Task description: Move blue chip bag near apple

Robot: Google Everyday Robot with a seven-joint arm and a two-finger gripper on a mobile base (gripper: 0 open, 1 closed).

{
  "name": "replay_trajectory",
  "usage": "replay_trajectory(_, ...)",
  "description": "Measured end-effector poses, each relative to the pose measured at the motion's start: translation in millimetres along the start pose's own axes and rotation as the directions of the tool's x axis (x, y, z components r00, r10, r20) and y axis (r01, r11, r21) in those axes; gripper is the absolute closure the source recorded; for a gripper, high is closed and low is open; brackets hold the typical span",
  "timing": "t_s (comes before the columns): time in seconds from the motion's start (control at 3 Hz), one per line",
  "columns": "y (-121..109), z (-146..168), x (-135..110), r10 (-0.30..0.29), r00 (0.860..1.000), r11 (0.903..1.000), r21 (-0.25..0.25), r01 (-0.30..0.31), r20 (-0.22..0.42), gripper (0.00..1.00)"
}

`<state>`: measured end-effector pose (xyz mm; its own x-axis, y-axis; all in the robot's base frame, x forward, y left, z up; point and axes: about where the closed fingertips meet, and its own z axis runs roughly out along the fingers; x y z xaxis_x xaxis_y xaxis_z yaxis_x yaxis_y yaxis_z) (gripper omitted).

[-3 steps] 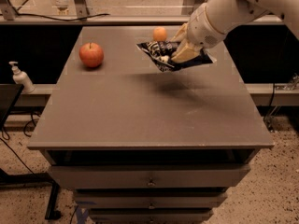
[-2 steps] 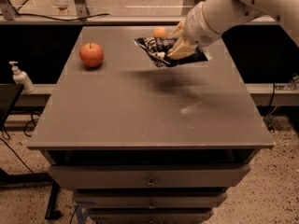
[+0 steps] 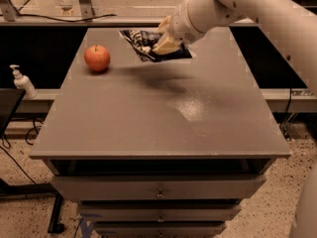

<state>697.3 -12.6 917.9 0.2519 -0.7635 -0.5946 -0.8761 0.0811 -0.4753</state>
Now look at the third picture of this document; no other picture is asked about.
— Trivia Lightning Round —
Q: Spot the black cable on ledge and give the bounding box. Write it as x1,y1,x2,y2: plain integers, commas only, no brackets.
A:
0,0,118,24

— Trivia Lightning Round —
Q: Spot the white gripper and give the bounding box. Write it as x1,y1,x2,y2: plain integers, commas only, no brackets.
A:
153,0,204,56

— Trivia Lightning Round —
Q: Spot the middle grey drawer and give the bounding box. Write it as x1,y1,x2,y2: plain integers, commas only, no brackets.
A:
78,203,241,222

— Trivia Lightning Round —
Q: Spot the grey drawer cabinet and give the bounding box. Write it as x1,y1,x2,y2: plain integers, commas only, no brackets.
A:
29,27,291,238

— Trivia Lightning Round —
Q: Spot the black floor cable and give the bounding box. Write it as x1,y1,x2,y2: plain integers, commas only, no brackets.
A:
0,117,46,186

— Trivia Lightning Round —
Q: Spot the red apple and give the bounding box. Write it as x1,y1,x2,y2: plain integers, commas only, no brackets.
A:
84,45,110,72

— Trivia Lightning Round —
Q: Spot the grey drawer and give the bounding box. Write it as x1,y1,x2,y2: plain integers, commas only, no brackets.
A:
52,175,265,201
78,203,241,222
94,221,226,238

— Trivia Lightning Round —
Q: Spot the blue chip bag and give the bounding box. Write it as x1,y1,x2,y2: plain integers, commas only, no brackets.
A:
120,30,192,62

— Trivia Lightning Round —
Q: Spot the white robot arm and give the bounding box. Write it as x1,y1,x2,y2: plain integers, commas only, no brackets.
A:
153,0,317,93

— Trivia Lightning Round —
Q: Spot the bottom grey drawer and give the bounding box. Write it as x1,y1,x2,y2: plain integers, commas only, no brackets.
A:
94,221,226,238

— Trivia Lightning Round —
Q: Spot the top grey drawer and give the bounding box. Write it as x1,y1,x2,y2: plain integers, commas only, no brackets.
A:
52,175,265,201

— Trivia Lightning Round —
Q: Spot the white pump bottle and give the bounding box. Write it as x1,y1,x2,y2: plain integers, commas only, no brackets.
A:
10,64,37,99

